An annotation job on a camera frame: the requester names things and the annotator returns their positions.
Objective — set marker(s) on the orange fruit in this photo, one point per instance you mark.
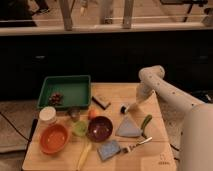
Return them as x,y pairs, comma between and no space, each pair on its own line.
93,113

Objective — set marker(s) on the yellow banana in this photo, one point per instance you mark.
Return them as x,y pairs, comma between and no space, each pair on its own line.
83,156

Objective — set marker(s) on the dark maroon bowl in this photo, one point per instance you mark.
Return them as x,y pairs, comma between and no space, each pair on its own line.
99,129

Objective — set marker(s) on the white lidded jar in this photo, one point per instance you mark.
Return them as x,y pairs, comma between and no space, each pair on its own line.
48,115

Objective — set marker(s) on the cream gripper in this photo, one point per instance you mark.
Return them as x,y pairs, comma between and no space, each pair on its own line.
139,101

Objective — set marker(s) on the blue sponge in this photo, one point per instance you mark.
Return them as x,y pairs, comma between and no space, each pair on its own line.
108,150

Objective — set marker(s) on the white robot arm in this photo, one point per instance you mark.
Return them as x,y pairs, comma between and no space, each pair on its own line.
196,142

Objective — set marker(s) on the white handled dish brush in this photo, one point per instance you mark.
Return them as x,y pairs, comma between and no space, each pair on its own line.
127,107

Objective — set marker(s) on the orange bowl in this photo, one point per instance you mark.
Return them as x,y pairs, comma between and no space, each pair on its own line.
53,139

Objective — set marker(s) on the green plastic tray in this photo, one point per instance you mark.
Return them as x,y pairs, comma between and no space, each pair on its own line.
75,91

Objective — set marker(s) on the red berry cluster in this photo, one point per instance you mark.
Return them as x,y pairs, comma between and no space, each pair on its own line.
55,99

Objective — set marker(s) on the small green cup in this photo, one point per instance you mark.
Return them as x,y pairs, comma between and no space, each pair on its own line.
79,128

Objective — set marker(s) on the silver fork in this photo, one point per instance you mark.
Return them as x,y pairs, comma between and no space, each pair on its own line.
132,147

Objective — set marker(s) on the small brown cup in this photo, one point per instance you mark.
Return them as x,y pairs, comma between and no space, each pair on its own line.
74,114

